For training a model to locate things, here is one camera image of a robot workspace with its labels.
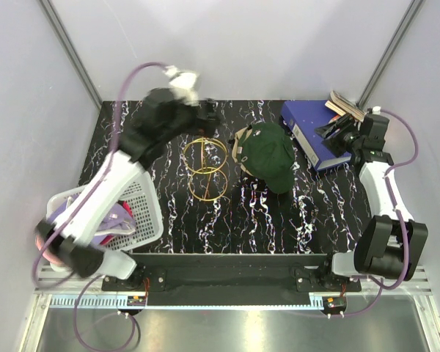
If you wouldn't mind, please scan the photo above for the pink cap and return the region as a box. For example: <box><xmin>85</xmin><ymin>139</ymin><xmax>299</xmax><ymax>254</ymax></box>
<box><xmin>35</xmin><ymin>235</ymin><xmax>70</xmax><ymax>272</ymax></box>

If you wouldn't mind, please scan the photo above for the white plastic basket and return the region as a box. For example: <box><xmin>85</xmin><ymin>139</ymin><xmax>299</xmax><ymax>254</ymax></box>
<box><xmin>46</xmin><ymin>172</ymin><xmax>165</xmax><ymax>254</ymax></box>

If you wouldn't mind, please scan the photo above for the stack of books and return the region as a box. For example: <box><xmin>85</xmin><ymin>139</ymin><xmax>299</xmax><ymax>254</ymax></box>
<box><xmin>325</xmin><ymin>90</ymin><xmax>366</xmax><ymax>122</ymax></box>

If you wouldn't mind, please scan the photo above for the blue binder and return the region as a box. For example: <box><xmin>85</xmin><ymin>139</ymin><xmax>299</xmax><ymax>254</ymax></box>
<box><xmin>281</xmin><ymin>100</ymin><xmax>351</xmax><ymax>172</ymax></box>

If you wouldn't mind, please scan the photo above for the black wire hat stand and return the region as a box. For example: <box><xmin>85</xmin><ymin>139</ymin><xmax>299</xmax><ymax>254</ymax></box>
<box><xmin>239</xmin><ymin>172</ymin><xmax>268</xmax><ymax>192</ymax></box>

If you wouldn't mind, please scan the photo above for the beige baseball cap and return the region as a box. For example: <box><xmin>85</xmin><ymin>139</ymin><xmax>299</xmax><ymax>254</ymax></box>
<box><xmin>232</xmin><ymin>127</ymin><xmax>252</xmax><ymax>163</ymax></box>

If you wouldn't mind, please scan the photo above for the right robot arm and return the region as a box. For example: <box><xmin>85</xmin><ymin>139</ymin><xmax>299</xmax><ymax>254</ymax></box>
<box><xmin>315</xmin><ymin>114</ymin><xmax>428</xmax><ymax>291</ymax></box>

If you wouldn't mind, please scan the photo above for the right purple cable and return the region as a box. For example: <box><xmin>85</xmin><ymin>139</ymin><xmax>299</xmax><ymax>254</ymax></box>
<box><xmin>366</xmin><ymin>108</ymin><xmax>422</xmax><ymax>290</ymax></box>

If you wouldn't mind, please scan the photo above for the purple cap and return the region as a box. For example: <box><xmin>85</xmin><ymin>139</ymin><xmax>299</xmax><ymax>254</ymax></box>
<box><xmin>60</xmin><ymin>203</ymin><xmax>137</xmax><ymax>235</ymax></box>

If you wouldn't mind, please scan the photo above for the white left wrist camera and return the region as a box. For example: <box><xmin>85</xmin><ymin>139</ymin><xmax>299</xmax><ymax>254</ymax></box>
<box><xmin>164</xmin><ymin>65</ymin><xmax>199</xmax><ymax>106</ymax></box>

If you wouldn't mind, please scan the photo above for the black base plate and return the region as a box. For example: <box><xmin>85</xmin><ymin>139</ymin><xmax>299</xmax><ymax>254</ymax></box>
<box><xmin>102</xmin><ymin>254</ymin><xmax>362</xmax><ymax>308</ymax></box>

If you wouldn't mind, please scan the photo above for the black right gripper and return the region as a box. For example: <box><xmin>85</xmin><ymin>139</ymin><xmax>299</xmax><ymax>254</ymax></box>
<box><xmin>312</xmin><ymin>112</ymin><xmax>363</xmax><ymax>158</ymax></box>

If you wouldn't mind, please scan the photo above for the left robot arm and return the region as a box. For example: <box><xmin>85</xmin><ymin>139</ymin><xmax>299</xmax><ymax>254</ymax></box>
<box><xmin>36</xmin><ymin>88</ymin><xmax>221</xmax><ymax>290</ymax></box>

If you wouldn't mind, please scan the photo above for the red mesh cap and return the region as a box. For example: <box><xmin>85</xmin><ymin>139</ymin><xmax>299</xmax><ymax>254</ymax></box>
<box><xmin>118</xmin><ymin>200</ymin><xmax>133</xmax><ymax>218</ymax></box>

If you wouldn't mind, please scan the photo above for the gold wire hat stand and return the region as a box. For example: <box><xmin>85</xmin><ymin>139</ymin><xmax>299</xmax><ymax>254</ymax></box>
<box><xmin>181</xmin><ymin>137</ymin><xmax>228</xmax><ymax>202</ymax></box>

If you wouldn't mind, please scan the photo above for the dark green cap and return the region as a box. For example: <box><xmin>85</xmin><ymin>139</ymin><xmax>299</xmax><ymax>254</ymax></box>
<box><xmin>237</xmin><ymin>122</ymin><xmax>295</xmax><ymax>194</ymax></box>

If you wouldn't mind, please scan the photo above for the purple cable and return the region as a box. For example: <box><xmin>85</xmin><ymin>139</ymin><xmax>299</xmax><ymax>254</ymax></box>
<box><xmin>31</xmin><ymin>62</ymin><xmax>173</xmax><ymax>290</ymax></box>
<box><xmin>366</xmin><ymin>108</ymin><xmax>422</xmax><ymax>290</ymax></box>

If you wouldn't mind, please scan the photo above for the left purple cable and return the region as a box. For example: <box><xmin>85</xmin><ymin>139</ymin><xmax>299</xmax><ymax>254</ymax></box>
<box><xmin>31</xmin><ymin>62</ymin><xmax>173</xmax><ymax>290</ymax></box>

